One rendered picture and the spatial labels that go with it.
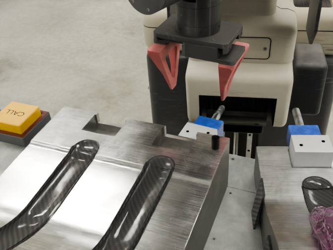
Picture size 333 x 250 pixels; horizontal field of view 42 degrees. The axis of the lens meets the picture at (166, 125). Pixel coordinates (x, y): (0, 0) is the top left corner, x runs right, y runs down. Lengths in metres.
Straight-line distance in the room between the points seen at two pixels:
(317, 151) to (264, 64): 0.37
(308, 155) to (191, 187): 0.17
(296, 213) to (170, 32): 0.27
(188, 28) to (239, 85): 0.38
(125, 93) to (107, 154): 1.79
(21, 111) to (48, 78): 1.83
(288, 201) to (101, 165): 0.24
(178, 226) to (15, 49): 2.64
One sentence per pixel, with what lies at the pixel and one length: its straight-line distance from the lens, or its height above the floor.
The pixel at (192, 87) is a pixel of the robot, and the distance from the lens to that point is 0.92.
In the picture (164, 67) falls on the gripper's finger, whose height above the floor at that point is 0.96.
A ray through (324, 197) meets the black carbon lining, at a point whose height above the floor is 0.85.
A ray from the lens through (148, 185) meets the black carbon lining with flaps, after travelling 0.53.
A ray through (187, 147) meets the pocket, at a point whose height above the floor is 0.86.
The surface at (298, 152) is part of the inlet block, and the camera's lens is 0.58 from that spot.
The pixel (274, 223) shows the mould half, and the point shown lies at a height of 0.88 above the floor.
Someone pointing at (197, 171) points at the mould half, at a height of 0.89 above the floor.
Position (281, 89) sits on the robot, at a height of 0.77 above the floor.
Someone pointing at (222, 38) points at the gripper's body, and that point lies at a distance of 0.54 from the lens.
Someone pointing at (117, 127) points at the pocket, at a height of 0.87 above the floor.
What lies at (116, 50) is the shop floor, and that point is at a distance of 2.80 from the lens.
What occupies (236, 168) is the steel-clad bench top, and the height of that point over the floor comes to 0.80.
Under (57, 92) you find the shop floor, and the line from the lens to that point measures 2.46.
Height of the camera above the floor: 1.25
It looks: 37 degrees down
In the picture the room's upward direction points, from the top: 4 degrees counter-clockwise
